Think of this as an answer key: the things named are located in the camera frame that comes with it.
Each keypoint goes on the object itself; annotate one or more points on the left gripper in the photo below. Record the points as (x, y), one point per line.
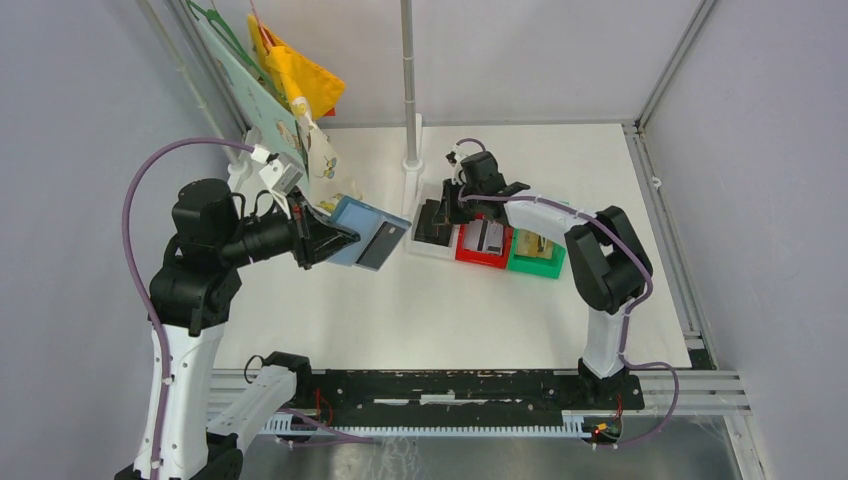
(316, 237)

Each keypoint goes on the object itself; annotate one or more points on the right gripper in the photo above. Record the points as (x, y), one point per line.
(447, 214)

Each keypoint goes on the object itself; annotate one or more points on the blue card holder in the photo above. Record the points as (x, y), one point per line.
(362, 218)

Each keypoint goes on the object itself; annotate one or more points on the black credit card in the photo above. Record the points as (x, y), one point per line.
(382, 244)

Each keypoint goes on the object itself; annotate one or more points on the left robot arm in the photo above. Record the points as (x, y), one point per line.
(189, 302)

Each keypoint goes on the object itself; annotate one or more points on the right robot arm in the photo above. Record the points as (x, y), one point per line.
(610, 268)

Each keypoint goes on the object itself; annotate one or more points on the black cards in white bin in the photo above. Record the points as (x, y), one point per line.
(427, 230)

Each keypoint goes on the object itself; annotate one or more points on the white cards in red bin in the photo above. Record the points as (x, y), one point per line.
(484, 237)

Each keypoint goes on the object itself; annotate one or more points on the gold cards in green bin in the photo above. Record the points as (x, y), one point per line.
(531, 245)

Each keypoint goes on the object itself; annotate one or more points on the white plastic bin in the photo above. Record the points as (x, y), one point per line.
(427, 250)

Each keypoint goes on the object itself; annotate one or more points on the red plastic bin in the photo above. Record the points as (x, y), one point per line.
(496, 262)

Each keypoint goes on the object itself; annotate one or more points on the cream patterned cloth bag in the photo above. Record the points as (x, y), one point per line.
(330, 178)

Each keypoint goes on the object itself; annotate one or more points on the metal pole with white base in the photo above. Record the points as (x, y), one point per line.
(412, 164)

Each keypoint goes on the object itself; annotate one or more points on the green plastic bin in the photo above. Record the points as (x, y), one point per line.
(550, 268)

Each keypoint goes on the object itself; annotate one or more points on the light green hanging board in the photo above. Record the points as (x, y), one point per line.
(277, 127)

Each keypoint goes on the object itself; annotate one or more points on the yellow cloth bag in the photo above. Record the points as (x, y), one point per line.
(304, 87)

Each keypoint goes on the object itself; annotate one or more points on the green hanger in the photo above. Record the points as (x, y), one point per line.
(222, 29)

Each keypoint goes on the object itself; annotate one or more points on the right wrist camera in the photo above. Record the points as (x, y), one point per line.
(455, 157)

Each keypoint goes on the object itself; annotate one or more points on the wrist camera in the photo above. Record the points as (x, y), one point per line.
(279, 172)
(455, 157)

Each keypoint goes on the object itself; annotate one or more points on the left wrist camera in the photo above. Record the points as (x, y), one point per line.
(279, 172)

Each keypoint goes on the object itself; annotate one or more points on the left white stand post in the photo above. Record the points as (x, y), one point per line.
(177, 31)

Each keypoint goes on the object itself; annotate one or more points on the white cable duct strip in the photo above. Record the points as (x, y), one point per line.
(282, 424)

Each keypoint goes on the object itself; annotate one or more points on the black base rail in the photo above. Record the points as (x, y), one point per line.
(460, 398)

